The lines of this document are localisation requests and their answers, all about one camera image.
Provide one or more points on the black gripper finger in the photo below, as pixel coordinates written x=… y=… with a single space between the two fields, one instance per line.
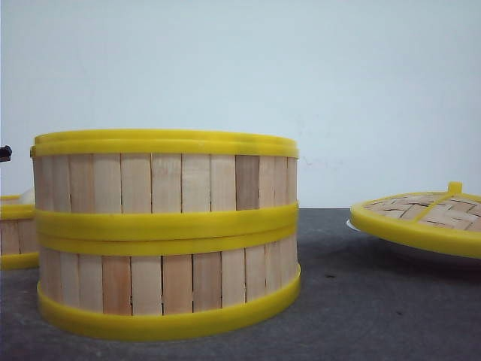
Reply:
x=5 y=152

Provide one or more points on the white bun left basket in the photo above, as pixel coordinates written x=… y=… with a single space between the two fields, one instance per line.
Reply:
x=28 y=197

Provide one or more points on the bamboo steamer lid yellow rim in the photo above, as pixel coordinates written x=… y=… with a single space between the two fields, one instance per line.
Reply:
x=445 y=222

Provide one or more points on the bamboo steamer basket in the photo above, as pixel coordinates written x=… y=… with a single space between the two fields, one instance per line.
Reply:
x=168 y=297
x=19 y=246
x=153 y=191

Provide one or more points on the white plate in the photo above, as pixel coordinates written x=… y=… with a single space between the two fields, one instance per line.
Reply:
x=413 y=252

